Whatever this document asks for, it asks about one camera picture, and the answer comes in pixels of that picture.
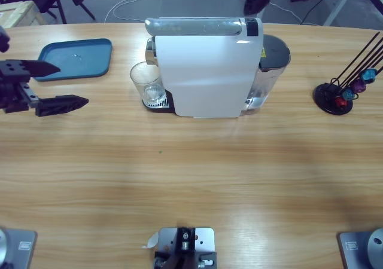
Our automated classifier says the clear drinking glass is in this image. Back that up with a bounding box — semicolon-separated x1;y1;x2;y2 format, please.
129;62;167;107

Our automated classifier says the white metal post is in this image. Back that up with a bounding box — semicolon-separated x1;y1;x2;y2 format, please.
256;5;269;21
324;0;360;27

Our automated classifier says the purple coffee capsule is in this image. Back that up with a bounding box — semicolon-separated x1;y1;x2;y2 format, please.
350;79;366;93

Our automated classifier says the clear water tank black lid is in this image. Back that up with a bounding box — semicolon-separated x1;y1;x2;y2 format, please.
242;34;291;116

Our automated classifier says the black floor cable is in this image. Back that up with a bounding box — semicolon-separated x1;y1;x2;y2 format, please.
300;0;330;25

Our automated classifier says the blue rectangular plastic tray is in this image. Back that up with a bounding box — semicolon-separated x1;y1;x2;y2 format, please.
32;38;113;83

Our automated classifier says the white capsule coffee machine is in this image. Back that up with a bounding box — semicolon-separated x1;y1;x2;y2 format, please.
145;17;265;119

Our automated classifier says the black capsule holder with rods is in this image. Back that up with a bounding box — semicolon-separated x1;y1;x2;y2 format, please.
313;32;383;116

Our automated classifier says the black drip tray silver grille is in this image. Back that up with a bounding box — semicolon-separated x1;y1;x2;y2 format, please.
141;89;176;114

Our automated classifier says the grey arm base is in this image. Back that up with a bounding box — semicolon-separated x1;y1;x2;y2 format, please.
0;227;38;269
337;227;383;269

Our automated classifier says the white paper tag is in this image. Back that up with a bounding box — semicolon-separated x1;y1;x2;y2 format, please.
141;231;160;249

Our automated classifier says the light wooden crate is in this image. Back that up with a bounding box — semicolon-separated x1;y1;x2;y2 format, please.
0;0;46;29

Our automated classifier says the silver mount plate dark post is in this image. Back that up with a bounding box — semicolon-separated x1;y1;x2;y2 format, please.
153;227;218;269

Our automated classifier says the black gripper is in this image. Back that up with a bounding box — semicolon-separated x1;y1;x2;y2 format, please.
0;59;90;118

